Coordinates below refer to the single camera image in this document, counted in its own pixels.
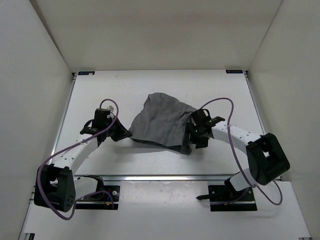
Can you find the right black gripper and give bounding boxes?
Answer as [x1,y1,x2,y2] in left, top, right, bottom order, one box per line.
[183,122,208,149]

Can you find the grey pleated skirt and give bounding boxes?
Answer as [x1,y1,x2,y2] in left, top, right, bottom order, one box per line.
[129,92,196,155]

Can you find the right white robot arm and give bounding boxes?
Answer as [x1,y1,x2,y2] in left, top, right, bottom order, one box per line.
[185,116,291,200]

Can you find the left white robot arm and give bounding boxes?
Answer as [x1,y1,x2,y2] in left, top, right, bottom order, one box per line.
[33,117,132,215]

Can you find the left blue table label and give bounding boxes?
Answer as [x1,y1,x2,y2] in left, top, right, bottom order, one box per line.
[77,71,95,76]

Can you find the blue table label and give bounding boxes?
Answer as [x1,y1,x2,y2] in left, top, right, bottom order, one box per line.
[77,71,95,76]
[225,69,243,74]

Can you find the right blue table label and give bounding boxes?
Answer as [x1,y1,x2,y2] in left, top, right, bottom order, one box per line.
[225,69,243,74]

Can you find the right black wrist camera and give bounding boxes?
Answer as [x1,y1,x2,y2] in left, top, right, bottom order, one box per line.
[190,108,212,125]

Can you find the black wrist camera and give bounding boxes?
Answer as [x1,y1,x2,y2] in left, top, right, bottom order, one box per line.
[190,108,212,125]
[92,108,113,130]

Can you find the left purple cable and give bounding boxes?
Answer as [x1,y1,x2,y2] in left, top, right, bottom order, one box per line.
[36,98,120,221]

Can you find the purple cable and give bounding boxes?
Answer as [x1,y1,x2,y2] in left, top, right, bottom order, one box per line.
[36,98,120,221]
[197,97,284,206]

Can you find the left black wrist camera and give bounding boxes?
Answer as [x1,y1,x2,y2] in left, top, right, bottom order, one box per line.
[92,108,113,130]

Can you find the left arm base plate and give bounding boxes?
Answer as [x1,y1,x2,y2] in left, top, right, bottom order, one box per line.
[75,175,121,211]

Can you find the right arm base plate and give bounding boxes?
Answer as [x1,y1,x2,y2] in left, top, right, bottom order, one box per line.
[196,179,258,212]

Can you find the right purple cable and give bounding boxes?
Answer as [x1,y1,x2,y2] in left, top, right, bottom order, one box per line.
[197,97,284,206]

